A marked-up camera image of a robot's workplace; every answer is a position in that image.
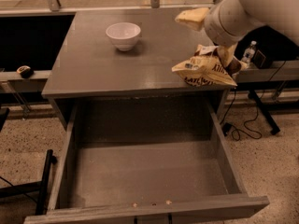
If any brown chip bag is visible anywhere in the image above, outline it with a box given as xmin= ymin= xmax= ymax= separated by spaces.
xmin=172 ymin=45 xmax=249 ymax=87

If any grey side bench right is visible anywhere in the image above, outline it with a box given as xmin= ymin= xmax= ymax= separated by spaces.
xmin=236 ymin=60 xmax=299 ymax=84

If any black floor cable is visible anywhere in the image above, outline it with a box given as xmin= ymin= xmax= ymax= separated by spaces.
xmin=220 ymin=59 xmax=288 ymax=142

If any black stand leg left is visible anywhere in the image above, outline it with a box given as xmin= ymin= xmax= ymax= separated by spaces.
xmin=0 ymin=149 xmax=57 ymax=216

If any grey counter cabinet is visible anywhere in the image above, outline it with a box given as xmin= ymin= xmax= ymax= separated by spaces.
xmin=41 ymin=7 xmax=236 ymax=131

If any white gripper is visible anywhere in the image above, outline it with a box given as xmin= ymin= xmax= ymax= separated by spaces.
xmin=175 ymin=0 xmax=264 ymax=68

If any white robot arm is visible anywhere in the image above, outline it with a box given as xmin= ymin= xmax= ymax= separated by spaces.
xmin=176 ymin=0 xmax=299 ymax=64

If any black tape measure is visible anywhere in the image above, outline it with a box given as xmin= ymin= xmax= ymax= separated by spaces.
xmin=17 ymin=65 xmax=34 ymax=78

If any clear water bottle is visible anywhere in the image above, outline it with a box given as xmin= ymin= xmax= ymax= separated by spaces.
xmin=241 ymin=41 xmax=257 ymax=63

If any white ceramic bowl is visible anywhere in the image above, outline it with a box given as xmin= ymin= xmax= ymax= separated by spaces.
xmin=106 ymin=22 xmax=141 ymax=51

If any open grey top drawer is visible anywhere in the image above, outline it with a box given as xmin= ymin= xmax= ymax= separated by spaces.
xmin=24 ymin=97 xmax=269 ymax=224

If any grey side bench left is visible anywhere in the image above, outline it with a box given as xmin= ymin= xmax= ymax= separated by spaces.
xmin=0 ymin=70 xmax=50 ymax=93

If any grey side bench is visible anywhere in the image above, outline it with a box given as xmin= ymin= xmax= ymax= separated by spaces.
xmin=236 ymin=60 xmax=299 ymax=84
xmin=0 ymin=70 xmax=50 ymax=93

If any small black box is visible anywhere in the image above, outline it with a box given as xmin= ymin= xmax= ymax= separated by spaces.
xmin=253 ymin=49 xmax=273 ymax=69

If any black power adapter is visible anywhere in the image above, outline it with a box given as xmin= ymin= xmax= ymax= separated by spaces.
xmin=222 ymin=123 xmax=232 ymax=136

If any black drawer handle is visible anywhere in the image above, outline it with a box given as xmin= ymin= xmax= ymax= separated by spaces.
xmin=133 ymin=215 xmax=173 ymax=224

